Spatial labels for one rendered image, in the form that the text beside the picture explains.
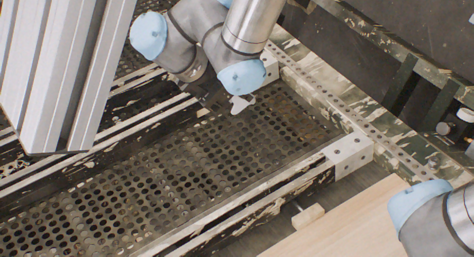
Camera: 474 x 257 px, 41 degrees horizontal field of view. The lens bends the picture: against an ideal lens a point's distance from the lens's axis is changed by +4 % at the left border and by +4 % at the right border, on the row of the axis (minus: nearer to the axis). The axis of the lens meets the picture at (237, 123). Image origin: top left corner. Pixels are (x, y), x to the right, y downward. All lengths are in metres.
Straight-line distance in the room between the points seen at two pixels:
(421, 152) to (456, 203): 0.97
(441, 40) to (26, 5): 2.27
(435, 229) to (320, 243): 0.82
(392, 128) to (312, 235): 0.39
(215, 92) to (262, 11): 0.34
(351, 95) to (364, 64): 1.06
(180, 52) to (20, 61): 0.67
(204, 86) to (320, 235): 0.50
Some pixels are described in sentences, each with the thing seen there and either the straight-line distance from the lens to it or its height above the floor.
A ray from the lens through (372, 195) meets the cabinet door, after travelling 1.56.
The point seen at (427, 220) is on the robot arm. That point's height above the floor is 1.62.
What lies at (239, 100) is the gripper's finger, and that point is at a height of 1.37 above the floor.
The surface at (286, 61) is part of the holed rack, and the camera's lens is 1.88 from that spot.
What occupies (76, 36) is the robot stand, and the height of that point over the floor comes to 2.02.
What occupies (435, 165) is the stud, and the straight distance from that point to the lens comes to 1.58.
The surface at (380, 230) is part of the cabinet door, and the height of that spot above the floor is 1.01.
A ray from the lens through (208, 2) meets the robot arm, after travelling 1.05.
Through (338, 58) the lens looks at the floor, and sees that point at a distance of 2.92.
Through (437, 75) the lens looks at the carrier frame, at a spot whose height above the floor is 0.18.
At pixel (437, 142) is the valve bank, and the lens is 1.67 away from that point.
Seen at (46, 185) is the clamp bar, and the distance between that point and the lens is 1.71.
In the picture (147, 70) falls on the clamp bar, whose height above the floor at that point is 1.21.
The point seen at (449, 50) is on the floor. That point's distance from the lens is 2.58.
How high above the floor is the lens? 2.18
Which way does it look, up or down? 39 degrees down
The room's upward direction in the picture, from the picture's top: 92 degrees counter-clockwise
